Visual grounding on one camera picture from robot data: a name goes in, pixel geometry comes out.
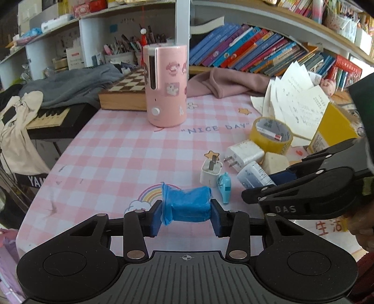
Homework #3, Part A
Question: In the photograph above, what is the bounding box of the blue block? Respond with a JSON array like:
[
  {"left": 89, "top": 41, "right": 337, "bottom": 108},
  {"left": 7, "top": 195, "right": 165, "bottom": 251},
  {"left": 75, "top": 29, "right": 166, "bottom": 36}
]
[{"left": 161, "top": 183, "right": 212, "bottom": 226}]

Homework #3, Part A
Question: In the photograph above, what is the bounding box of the white blue-print bottle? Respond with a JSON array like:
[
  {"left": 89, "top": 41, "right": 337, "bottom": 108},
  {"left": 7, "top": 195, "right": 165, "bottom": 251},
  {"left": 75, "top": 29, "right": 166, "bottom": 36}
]
[{"left": 237, "top": 161, "right": 275, "bottom": 189}]

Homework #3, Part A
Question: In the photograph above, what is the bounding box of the right hand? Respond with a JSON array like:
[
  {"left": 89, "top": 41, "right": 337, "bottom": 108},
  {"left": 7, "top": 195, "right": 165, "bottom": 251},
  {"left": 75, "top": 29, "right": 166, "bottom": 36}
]
[{"left": 347, "top": 208, "right": 373, "bottom": 252}]

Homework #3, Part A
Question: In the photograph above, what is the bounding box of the cream eraser block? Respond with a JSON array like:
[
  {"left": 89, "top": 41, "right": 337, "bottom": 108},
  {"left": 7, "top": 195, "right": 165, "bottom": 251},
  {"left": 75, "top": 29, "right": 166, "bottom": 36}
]
[{"left": 261, "top": 152, "right": 290, "bottom": 175}]

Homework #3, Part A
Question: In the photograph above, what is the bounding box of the yellow cardboard box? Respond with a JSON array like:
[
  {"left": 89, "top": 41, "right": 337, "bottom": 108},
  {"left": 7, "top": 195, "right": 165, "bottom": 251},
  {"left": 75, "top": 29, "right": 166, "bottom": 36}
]
[{"left": 307, "top": 103, "right": 364, "bottom": 154}]

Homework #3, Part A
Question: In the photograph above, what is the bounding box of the light blue whistle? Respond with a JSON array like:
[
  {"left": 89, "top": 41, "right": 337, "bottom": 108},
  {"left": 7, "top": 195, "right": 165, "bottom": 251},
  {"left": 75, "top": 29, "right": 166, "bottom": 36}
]
[{"left": 217, "top": 172, "right": 231, "bottom": 205}]

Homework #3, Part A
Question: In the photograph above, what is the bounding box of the yellow tape roll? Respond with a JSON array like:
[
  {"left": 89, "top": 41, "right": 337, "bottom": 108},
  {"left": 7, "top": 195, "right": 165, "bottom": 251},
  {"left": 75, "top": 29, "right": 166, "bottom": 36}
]
[{"left": 249, "top": 117, "right": 294, "bottom": 155}]

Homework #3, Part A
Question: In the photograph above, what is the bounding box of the small white charger plug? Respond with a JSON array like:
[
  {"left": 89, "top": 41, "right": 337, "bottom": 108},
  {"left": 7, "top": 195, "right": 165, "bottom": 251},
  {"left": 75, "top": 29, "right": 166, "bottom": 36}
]
[{"left": 200, "top": 155, "right": 223, "bottom": 188}]

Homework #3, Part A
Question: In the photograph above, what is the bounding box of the stack of printed papers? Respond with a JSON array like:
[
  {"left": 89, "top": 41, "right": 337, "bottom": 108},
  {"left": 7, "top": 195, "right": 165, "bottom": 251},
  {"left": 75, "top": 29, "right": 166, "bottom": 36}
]
[{"left": 251, "top": 62, "right": 330, "bottom": 147}]

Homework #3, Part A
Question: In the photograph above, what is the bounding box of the large white charger plug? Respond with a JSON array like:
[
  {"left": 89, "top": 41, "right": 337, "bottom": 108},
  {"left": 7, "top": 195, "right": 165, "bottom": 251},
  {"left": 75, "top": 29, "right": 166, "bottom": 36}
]
[{"left": 223, "top": 140, "right": 265, "bottom": 172}]

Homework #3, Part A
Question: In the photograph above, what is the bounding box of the pink pig plush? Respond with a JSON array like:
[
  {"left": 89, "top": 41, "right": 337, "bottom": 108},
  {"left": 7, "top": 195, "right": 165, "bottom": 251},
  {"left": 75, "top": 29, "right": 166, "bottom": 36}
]
[{"left": 320, "top": 79, "right": 336, "bottom": 97}]

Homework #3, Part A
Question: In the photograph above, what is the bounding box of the pink cloth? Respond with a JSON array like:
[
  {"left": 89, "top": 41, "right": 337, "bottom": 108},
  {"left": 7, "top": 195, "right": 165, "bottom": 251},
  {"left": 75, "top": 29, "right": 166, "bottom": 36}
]
[{"left": 186, "top": 68, "right": 271, "bottom": 99}]

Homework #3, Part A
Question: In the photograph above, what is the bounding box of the wooden chess board box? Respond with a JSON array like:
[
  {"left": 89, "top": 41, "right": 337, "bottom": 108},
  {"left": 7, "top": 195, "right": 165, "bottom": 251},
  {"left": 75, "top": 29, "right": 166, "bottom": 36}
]
[{"left": 98, "top": 68, "right": 146, "bottom": 112}]

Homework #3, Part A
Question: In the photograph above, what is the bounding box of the row of leaning books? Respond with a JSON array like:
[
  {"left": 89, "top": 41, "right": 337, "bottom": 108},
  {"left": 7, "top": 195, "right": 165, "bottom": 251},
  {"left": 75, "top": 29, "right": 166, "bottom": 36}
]
[{"left": 189, "top": 23, "right": 362, "bottom": 90}]

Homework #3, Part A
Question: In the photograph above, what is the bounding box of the cream canvas bag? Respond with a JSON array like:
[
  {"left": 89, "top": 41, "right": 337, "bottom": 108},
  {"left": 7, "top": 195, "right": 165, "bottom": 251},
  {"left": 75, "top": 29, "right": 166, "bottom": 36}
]
[{"left": 1, "top": 90, "right": 50, "bottom": 175}]

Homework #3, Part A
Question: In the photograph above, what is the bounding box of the grey garment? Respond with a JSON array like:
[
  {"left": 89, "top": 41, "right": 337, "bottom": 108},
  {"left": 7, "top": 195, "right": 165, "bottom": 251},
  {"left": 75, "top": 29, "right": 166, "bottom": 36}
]
[{"left": 19, "top": 63, "right": 122, "bottom": 109}]

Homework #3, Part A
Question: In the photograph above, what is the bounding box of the pink cylindrical humidifier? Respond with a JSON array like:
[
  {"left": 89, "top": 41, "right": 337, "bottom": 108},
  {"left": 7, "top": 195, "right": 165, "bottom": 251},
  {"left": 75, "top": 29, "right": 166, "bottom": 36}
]
[{"left": 143, "top": 43, "right": 188, "bottom": 128}]

